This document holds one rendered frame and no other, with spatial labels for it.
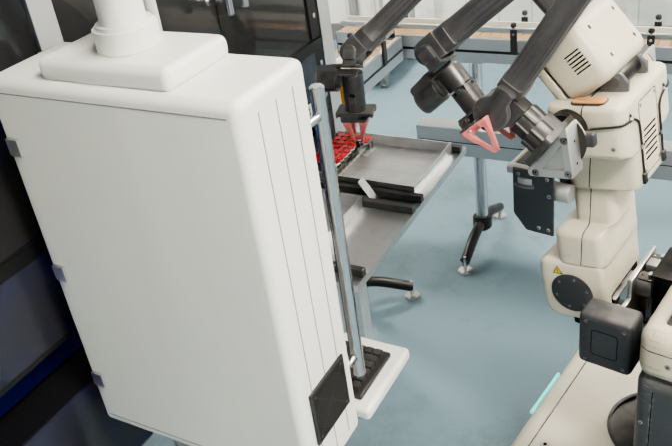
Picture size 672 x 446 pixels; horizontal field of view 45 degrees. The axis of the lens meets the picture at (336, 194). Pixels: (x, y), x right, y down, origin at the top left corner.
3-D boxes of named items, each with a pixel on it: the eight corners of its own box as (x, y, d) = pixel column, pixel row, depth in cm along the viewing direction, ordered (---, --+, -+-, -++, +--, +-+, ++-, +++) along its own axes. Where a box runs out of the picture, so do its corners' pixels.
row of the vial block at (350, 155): (332, 177, 226) (330, 162, 224) (361, 148, 240) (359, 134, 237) (339, 178, 225) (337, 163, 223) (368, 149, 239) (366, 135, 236)
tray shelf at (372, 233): (189, 256, 204) (187, 250, 203) (322, 135, 256) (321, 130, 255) (358, 293, 182) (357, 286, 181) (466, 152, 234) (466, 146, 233)
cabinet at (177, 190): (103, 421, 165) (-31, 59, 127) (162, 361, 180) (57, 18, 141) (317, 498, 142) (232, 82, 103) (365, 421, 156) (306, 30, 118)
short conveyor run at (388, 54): (321, 138, 258) (314, 93, 251) (280, 133, 266) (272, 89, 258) (407, 59, 309) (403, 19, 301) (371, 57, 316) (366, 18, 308)
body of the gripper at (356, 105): (341, 110, 223) (338, 85, 219) (377, 109, 220) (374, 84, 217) (335, 120, 218) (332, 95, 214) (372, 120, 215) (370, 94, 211)
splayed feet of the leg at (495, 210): (453, 274, 328) (451, 245, 321) (493, 211, 365) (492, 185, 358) (472, 277, 324) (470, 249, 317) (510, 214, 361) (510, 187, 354)
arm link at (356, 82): (359, 73, 209) (364, 65, 214) (333, 73, 211) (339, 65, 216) (361, 97, 213) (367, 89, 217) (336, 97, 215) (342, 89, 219)
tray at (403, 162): (303, 181, 227) (302, 170, 225) (346, 140, 246) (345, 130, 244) (415, 198, 211) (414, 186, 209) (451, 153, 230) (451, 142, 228)
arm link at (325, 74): (355, 44, 208) (364, 47, 216) (312, 44, 212) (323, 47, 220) (353, 91, 209) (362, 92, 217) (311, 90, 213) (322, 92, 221)
